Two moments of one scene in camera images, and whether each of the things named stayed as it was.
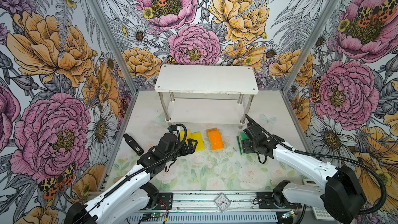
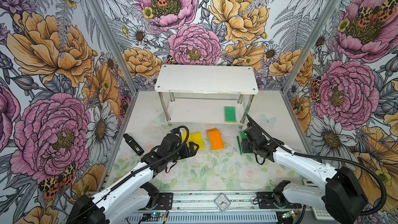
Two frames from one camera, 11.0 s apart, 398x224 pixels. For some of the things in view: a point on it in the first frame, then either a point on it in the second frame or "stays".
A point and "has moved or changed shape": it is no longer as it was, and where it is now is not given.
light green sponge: (243, 136) has moved or changed shape
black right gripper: (245, 148) stays
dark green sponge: (239, 144) stays
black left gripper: (191, 150) stays
